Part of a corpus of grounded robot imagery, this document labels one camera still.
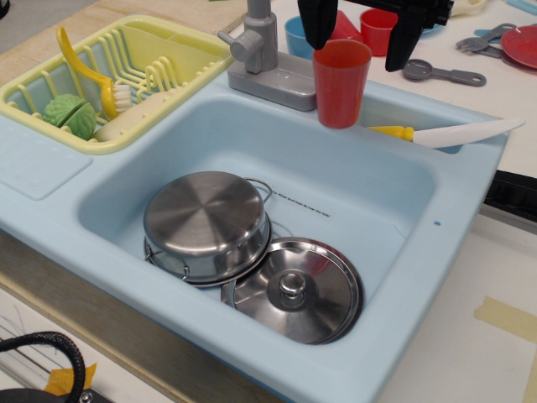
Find yellow dish drying rack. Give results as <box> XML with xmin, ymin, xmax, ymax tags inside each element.
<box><xmin>1</xmin><ymin>15</ymin><xmax>232</xmax><ymax>154</ymax></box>

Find steel pot lid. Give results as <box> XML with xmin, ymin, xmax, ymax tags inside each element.
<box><xmin>221</xmin><ymin>237</ymin><xmax>365</xmax><ymax>345</ymax></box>

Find blue plastic cup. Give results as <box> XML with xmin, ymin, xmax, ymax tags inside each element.
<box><xmin>284</xmin><ymin>16</ymin><xmax>313</xmax><ymax>60</ymax></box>

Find orange red plastic cup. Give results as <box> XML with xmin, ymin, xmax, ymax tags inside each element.
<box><xmin>312</xmin><ymin>39</ymin><xmax>373</xmax><ymax>129</ymax></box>

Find grey toy spoon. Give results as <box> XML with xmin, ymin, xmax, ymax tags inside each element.
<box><xmin>402</xmin><ymin>59</ymin><xmax>487</xmax><ymax>87</ymax></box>

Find green toy cabbage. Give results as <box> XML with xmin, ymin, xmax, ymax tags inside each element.
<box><xmin>44</xmin><ymin>94</ymin><xmax>96</xmax><ymax>140</ymax></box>

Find red upright plastic cup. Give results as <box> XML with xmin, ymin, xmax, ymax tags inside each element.
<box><xmin>360</xmin><ymin>8</ymin><xmax>398</xmax><ymax>56</ymax></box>

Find steel pot upside down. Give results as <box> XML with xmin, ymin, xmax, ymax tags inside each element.
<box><xmin>143</xmin><ymin>171</ymin><xmax>273</xmax><ymax>287</ymax></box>

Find grey toy faucet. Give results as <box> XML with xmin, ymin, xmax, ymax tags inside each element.
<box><xmin>217</xmin><ymin>1</ymin><xmax>316</xmax><ymax>112</ymax></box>

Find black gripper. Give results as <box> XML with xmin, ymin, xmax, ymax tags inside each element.
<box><xmin>297</xmin><ymin>0</ymin><xmax>454</xmax><ymax>72</ymax></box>

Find yellow tape piece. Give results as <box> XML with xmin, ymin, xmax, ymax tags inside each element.
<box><xmin>44</xmin><ymin>364</ymin><xmax>97</xmax><ymax>396</ymax></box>

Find grey toy fork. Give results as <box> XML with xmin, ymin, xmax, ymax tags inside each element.
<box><xmin>456</xmin><ymin>37</ymin><xmax>503</xmax><ymax>59</ymax></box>

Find yellow dish brush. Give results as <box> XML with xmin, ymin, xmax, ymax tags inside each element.
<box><xmin>56</xmin><ymin>27</ymin><xmax>133</xmax><ymax>120</ymax></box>

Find black braided cable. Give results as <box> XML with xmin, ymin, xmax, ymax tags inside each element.
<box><xmin>0</xmin><ymin>331</ymin><xmax>88</xmax><ymax>403</ymax></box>

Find black rail at table edge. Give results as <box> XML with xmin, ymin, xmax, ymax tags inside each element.
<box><xmin>484</xmin><ymin>170</ymin><xmax>536</xmax><ymax>222</ymax></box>

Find red toy plate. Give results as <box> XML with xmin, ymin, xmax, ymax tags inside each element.
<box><xmin>500</xmin><ymin>25</ymin><xmax>537</xmax><ymax>69</ymax></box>

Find red cup lying down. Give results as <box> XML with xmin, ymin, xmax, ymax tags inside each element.
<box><xmin>330</xmin><ymin>10</ymin><xmax>363</xmax><ymax>43</ymax></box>

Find cream toy bottle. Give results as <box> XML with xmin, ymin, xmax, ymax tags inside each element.
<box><xmin>92</xmin><ymin>90</ymin><xmax>176</xmax><ymax>142</ymax></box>

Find beige masking tape strip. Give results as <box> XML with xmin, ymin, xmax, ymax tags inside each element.
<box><xmin>474</xmin><ymin>296</ymin><xmax>536</xmax><ymax>344</ymax></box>

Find grey blue toy utensil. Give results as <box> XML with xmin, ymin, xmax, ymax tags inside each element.
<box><xmin>473</xmin><ymin>24</ymin><xmax>516</xmax><ymax>43</ymax></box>

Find cream toy dish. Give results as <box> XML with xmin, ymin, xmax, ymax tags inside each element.
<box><xmin>451</xmin><ymin>0</ymin><xmax>488</xmax><ymax>18</ymax></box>

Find yellow white toy knife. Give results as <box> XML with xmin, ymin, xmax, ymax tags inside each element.
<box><xmin>369</xmin><ymin>118</ymin><xmax>525</xmax><ymax>149</ymax></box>

